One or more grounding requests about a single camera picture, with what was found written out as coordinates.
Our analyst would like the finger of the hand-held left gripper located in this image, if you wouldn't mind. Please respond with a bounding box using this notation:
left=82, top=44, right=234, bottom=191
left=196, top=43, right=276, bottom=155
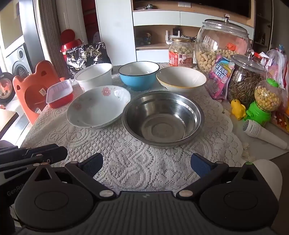
left=17, top=144, right=68, bottom=165
left=0, top=146, right=49, bottom=173

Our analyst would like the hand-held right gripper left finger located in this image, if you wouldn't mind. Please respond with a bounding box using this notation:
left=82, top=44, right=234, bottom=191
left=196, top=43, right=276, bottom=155
left=29, top=153, right=117, bottom=200

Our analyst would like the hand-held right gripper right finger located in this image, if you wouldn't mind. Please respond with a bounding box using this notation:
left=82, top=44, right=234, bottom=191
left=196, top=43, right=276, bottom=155
left=176, top=153, right=260, bottom=200

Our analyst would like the white floral bowl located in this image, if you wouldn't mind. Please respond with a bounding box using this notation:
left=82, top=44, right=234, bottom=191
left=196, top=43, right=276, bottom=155
left=66, top=85, right=131, bottom=129

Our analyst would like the stainless steel bowl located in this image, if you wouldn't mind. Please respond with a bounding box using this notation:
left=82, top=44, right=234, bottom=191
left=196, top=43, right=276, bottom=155
left=121, top=91, right=205, bottom=148

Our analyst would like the white deep bowl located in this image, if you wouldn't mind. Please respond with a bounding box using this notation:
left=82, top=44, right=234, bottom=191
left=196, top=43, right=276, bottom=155
left=74, top=63, right=113, bottom=92

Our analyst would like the white yellow-rimmed bowl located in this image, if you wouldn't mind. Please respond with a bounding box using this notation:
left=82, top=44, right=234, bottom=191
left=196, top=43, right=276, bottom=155
left=156, top=66, right=207, bottom=93

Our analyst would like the blue bowl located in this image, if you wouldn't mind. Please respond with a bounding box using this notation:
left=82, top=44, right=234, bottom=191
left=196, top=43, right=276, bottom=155
left=118, top=61, right=161, bottom=91

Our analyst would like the wooden side table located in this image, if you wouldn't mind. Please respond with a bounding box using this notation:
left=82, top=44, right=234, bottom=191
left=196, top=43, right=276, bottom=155
left=0, top=108, right=19, bottom=139

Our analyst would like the white lace tablecloth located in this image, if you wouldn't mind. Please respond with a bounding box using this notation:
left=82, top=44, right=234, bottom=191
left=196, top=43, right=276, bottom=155
left=21, top=62, right=251, bottom=192

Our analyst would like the red rectangular container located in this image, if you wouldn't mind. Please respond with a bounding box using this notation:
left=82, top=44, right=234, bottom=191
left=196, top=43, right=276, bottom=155
left=46, top=80, right=74, bottom=109

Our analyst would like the orange bear-shaped chair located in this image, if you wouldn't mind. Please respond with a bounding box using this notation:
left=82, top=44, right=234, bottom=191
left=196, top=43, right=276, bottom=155
left=12, top=60, right=68, bottom=123

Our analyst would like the yellow duck toy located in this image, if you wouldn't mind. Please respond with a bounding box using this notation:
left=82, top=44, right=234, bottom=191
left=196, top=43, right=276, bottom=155
left=230, top=99, right=247, bottom=120

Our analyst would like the white toy microphone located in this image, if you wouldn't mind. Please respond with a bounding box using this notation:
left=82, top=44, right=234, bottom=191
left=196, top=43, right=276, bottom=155
left=243, top=119, right=289, bottom=150

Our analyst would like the white round object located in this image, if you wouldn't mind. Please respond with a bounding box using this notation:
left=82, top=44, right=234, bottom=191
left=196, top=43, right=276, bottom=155
left=252, top=159, right=282, bottom=204

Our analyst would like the black round appliance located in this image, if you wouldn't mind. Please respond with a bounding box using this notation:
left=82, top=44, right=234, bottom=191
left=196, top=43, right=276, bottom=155
left=0, top=72, right=15, bottom=105

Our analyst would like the pink marshmallow bag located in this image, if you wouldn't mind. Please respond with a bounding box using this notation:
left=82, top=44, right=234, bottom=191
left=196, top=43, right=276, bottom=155
left=208, top=54, right=236, bottom=100

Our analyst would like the colourful printed box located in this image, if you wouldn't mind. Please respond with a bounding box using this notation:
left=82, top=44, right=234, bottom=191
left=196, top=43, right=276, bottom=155
left=272, top=112, right=289, bottom=134

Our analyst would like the glass sunflower seed jar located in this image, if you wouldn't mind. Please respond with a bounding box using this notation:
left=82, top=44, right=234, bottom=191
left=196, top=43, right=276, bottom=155
left=227, top=48, right=268, bottom=104

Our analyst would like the washing machine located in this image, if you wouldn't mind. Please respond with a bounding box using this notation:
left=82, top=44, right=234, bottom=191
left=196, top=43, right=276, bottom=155
left=5, top=43, right=34, bottom=77

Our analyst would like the green gumball machine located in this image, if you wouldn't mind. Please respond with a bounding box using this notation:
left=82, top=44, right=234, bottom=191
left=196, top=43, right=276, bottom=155
left=245, top=78, right=282, bottom=126

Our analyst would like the black printed snack bag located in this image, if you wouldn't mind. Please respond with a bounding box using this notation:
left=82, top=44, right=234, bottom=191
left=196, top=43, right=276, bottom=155
left=65, top=42, right=112, bottom=79

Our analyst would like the small peanut jar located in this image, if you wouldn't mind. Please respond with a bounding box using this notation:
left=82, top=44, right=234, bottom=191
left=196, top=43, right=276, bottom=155
left=168, top=37, right=194, bottom=68

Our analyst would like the red jug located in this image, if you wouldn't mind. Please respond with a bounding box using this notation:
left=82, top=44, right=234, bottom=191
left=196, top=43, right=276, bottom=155
left=60, top=29, right=84, bottom=61

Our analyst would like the grey curtain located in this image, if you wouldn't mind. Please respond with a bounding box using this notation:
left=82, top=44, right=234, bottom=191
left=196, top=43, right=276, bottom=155
left=34, top=0, right=59, bottom=66

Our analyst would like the large glass peanut jar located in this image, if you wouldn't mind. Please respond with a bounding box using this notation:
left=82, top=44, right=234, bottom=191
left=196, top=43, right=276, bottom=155
left=195, top=14, right=251, bottom=74

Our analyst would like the red white snack packet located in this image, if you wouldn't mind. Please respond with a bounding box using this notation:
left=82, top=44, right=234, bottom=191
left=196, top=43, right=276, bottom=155
left=253, top=52, right=271, bottom=66

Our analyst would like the white router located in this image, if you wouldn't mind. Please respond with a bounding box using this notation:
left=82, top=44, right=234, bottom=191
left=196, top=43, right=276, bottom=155
left=166, top=29, right=183, bottom=44

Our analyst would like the white tall cabinet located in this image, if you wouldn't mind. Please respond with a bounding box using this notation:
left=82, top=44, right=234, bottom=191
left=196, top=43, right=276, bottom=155
left=95, top=0, right=136, bottom=66

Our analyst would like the toy tractor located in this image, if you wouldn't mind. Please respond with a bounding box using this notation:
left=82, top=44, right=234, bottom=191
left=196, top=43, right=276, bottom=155
left=135, top=32, right=152, bottom=46

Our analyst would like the dark wooden shelf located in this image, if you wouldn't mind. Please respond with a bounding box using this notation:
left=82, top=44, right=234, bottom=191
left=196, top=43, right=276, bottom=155
left=253, top=0, right=274, bottom=55

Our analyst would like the black television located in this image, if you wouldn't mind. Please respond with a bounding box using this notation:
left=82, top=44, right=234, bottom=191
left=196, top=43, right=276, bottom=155
left=190, top=0, right=252, bottom=18

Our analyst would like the white wooden wall cabinet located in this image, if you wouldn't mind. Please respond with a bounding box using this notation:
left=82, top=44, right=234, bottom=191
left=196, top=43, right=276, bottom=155
left=132, top=0, right=255, bottom=62

